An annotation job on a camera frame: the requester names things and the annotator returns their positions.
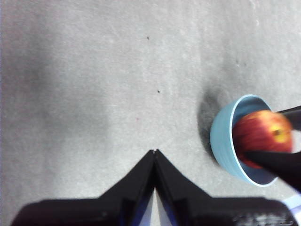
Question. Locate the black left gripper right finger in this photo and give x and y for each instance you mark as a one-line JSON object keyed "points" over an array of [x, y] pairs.
{"points": [[200, 212]]}

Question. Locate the blue ribbed bowl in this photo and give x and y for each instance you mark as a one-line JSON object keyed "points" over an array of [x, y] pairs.
{"points": [[221, 141]]}

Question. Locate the red apple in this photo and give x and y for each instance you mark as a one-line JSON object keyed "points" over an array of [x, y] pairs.
{"points": [[258, 134]]}

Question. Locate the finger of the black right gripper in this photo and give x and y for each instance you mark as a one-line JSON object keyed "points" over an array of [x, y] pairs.
{"points": [[282, 164], [295, 117]]}

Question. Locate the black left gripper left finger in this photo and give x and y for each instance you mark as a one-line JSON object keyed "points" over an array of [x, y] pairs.
{"points": [[105, 212]]}

